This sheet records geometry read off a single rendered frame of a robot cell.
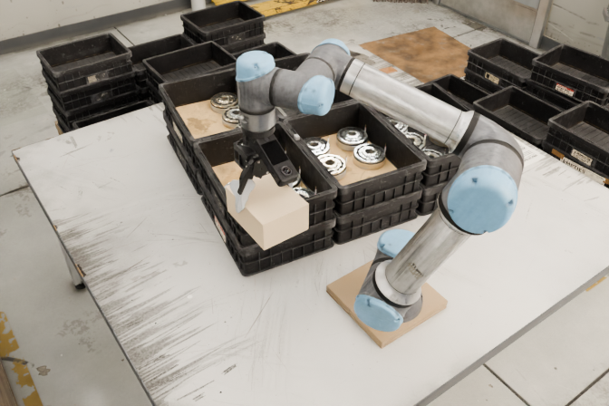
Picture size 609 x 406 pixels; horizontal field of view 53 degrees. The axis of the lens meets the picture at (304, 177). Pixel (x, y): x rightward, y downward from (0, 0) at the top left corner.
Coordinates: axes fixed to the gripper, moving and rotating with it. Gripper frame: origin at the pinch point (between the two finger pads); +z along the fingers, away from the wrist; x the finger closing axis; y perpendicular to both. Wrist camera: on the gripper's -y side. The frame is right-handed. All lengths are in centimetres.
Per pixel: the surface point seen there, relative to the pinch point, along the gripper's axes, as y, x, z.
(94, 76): 190, -17, 57
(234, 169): 47, -17, 26
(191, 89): 90, -25, 20
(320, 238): 11.6, -24.6, 33.7
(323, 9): 293, -239, 108
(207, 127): 73, -21, 26
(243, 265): 17.2, -1.7, 35.7
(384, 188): 8, -45, 22
